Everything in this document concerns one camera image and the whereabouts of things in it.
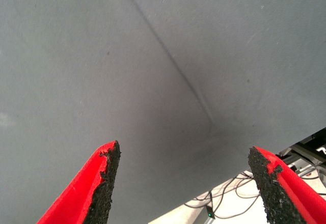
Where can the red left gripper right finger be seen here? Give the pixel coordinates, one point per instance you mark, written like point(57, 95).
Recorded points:
point(287, 198)

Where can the black adapter with green light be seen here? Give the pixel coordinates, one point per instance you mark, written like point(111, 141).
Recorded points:
point(210, 211)

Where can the dark grey table cloth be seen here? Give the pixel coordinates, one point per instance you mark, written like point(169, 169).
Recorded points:
point(102, 56)

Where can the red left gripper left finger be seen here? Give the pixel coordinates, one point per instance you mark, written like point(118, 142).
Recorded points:
point(81, 191)

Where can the black metal frame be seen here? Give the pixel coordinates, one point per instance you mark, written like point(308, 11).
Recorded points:
point(313, 145)

